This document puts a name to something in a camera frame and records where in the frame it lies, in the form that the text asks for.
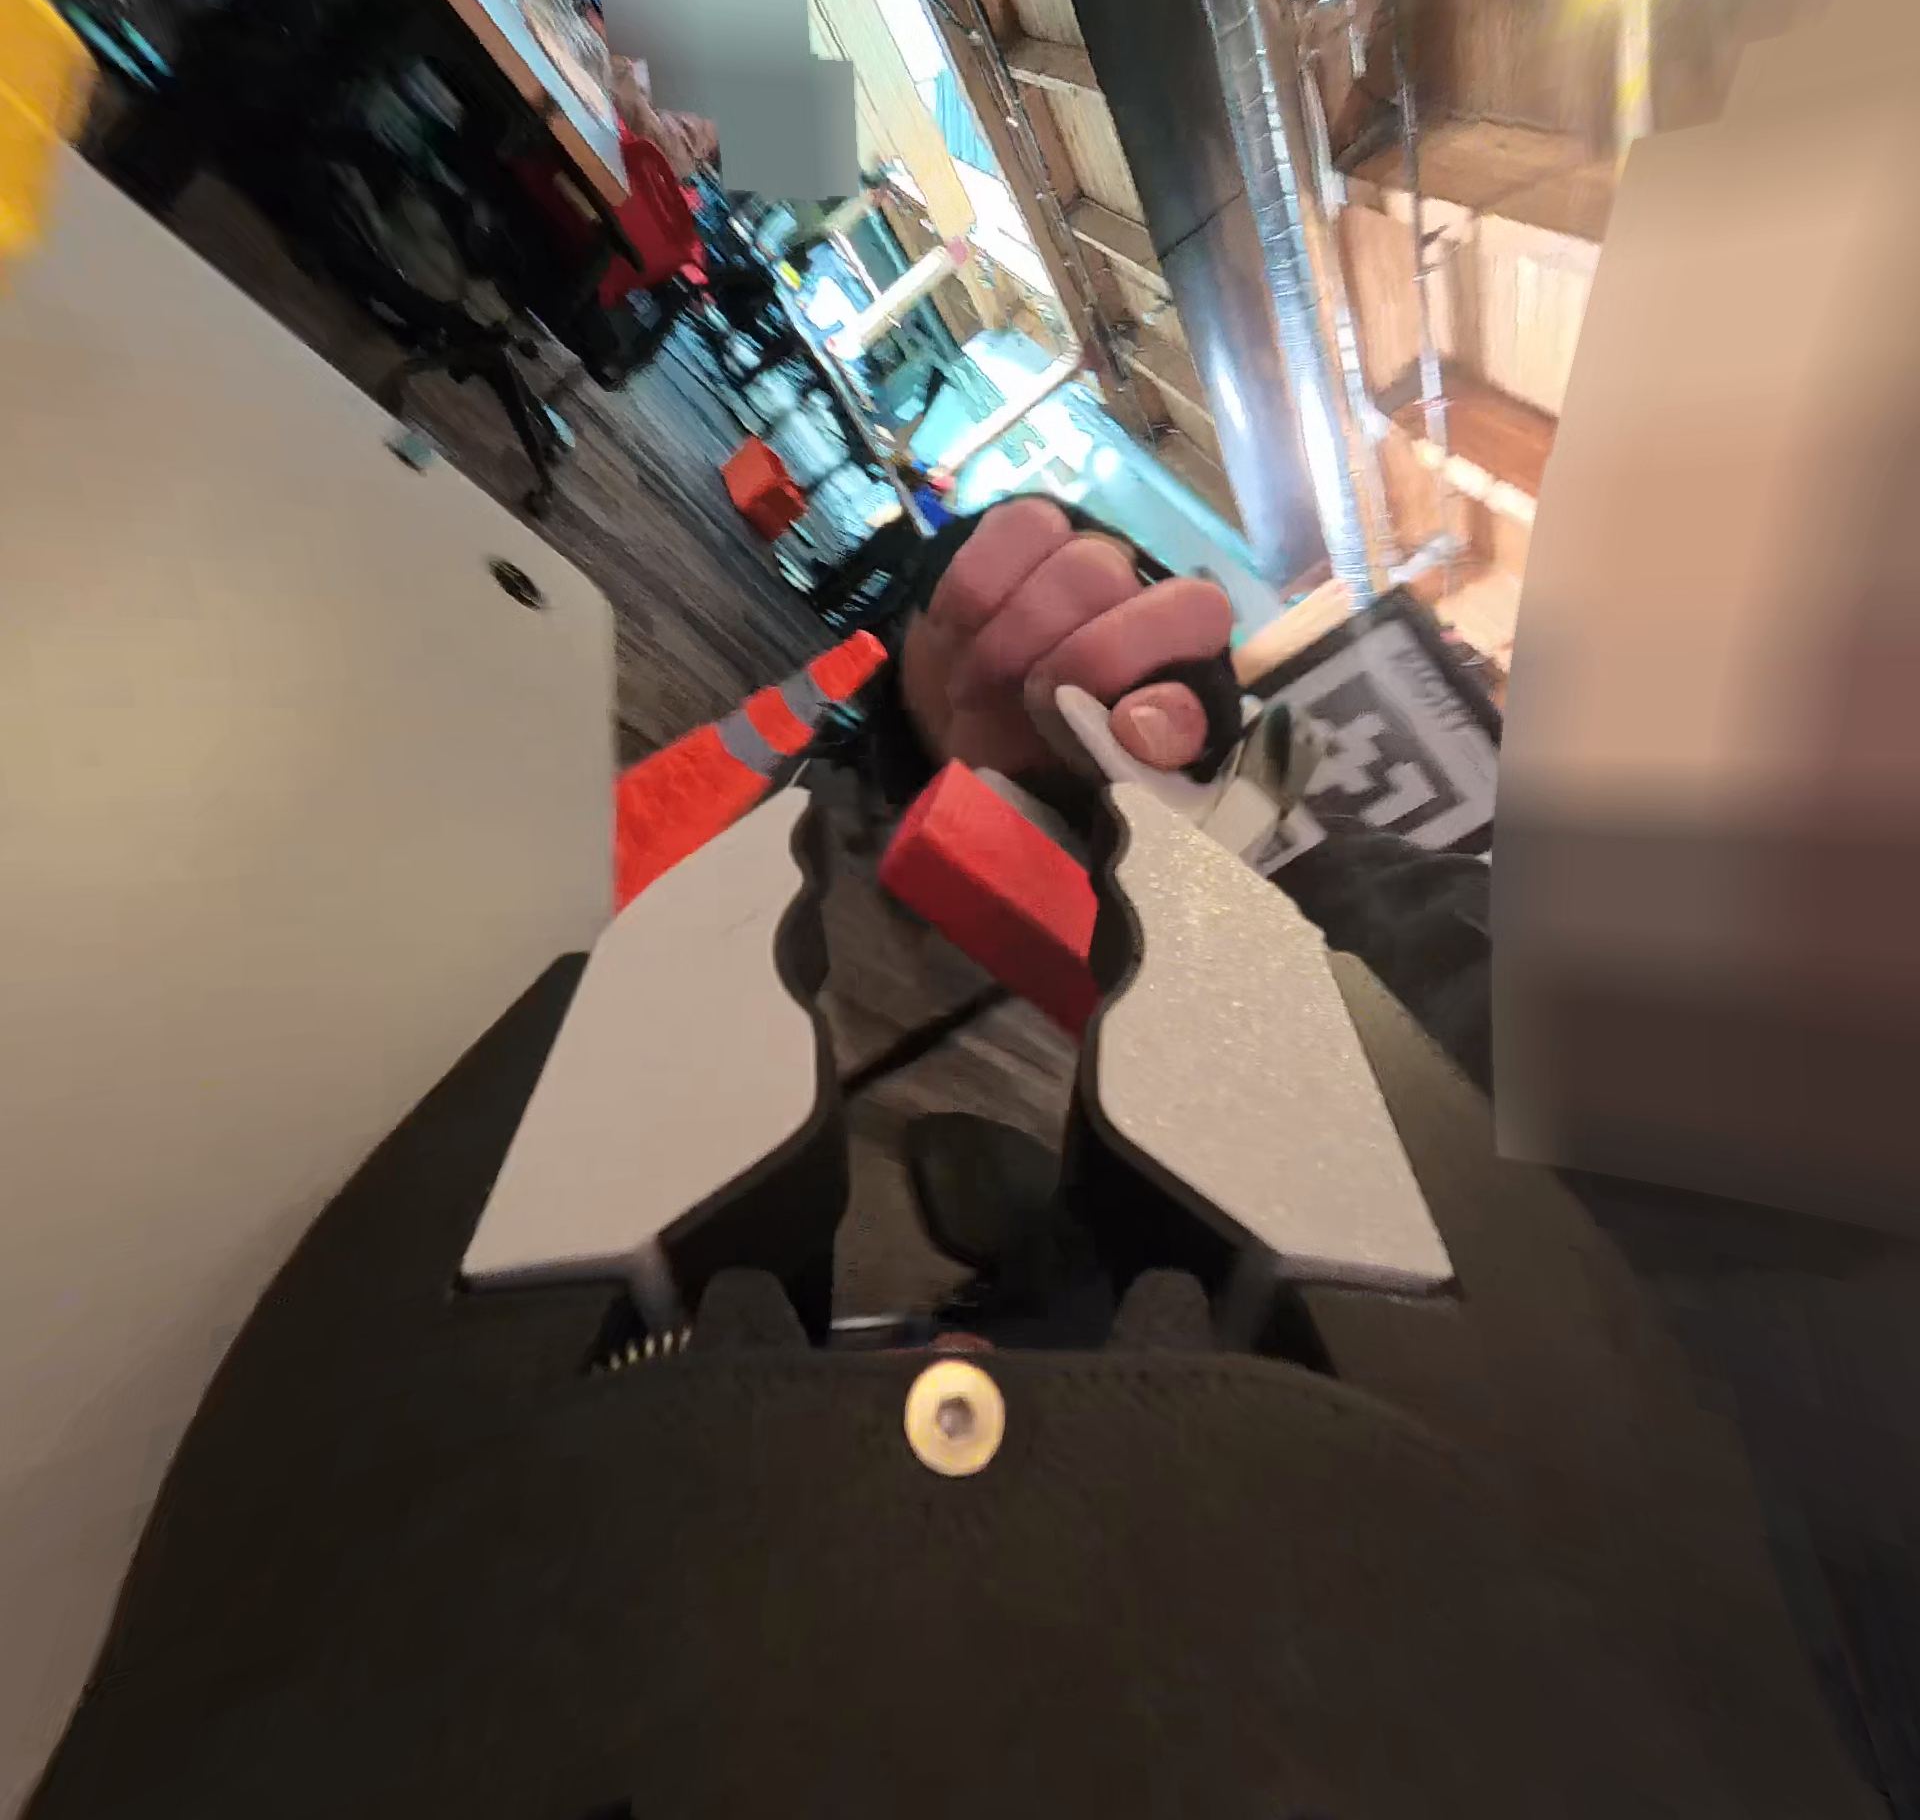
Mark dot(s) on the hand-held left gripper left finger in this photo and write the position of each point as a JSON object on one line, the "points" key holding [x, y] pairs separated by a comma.
{"points": [[645, 1100]]}

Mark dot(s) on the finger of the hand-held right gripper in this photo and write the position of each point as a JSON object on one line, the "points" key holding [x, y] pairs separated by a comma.
{"points": [[1088, 731]]}

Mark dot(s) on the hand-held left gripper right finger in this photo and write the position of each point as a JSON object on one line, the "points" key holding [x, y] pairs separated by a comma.
{"points": [[1276, 1086]]}

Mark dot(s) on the red toy block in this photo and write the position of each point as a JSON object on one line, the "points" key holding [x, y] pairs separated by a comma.
{"points": [[991, 875]]}

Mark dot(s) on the person's right hand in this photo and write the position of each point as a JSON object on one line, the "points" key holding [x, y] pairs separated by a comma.
{"points": [[1019, 635]]}

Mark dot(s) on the framed black and white sign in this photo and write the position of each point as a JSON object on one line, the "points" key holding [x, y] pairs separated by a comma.
{"points": [[1380, 741]]}

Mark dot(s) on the orange traffic cone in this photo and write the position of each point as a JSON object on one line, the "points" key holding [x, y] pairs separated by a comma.
{"points": [[707, 784]]}

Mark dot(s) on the red storage box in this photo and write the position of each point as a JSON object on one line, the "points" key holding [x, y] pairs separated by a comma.
{"points": [[764, 485]]}

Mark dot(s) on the person's dark clothing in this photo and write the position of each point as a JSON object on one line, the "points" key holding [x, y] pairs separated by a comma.
{"points": [[1742, 1401]]}

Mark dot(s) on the red office chair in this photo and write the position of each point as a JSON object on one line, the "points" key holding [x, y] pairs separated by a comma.
{"points": [[659, 214]]}

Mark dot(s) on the yellow plastic bin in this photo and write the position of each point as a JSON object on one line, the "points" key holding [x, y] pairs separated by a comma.
{"points": [[37, 112]]}

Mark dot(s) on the silver ventilation duct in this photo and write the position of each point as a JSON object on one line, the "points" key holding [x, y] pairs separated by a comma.
{"points": [[1200, 199]]}

